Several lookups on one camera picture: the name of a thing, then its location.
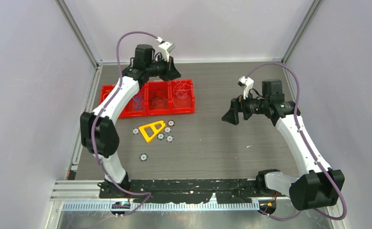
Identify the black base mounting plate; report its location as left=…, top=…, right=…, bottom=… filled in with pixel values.
left=98, top=177, right=288, bottom=205

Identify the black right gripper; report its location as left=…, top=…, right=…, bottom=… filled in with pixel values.
left=222, top=88, right=269, bottom=125

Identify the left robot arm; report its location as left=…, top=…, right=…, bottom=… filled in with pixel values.
left=80, top=42, right=181, bottom=198

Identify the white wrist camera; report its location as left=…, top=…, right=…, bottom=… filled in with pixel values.
left=156, top=37, right=175, bottom=62
left=238, top=76, right=254, bottom=99

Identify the pink wire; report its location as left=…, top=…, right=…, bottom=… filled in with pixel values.
left=172, top=80, right=194, bottom=108

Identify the blue 10 poker chip right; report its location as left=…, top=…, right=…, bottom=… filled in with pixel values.
left=166, top=135, right=174, bottom=143

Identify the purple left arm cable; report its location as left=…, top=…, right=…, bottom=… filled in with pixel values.
left=91, top=31, right=161, bottom=217

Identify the yellow plastic triangle frame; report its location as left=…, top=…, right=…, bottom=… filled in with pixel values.
left=138, top=120, right=166, bottom=143

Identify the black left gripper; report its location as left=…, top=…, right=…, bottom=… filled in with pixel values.
left=147, top=54, right=181, bottom=82

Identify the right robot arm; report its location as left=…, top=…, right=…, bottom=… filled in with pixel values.
left=222, top=76, right=345, bottom=211

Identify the green 50 poker chip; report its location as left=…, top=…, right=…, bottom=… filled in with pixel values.
left=157, top=133, right=165, bottom=140

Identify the blue wire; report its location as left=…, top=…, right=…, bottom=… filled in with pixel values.
left=132, top=94, right=145, bottom=112

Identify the black 100 poker chip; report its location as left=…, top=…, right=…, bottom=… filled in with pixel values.
left=167, top=120, right=175, bottom=127

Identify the red plastic bin far left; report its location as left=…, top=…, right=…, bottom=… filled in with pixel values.
left=99, top=84, right=116, bottom=104

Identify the red plastic bin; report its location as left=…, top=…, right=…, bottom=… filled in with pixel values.
left=147, top=81, right=171, bottom=115
left=169, top=79, right=195, bottom=114
left=99, top=84, right=116, bottom=104
left=119, top=88, right=147, bottom=118

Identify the aluminium frame rail left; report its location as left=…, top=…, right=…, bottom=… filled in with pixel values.
left=43, top=63, right=104, bottom=229

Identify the blue 10 poker chip upper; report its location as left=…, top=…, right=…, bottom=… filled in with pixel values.
left=164, top=127, right=171, bottom=134

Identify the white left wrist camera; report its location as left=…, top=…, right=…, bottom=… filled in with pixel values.
left=156, top=37, right=175, bottom=62

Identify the red plastic bin far right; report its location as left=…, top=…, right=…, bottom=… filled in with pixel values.
left=169, top=79, right=195, bottom=114

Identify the white slotted cable duct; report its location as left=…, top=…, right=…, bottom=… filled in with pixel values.
left=62, top=200, right=260, bottom=212

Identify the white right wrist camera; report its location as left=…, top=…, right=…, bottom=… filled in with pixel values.
left=238, top=76, right=254, bottom=99

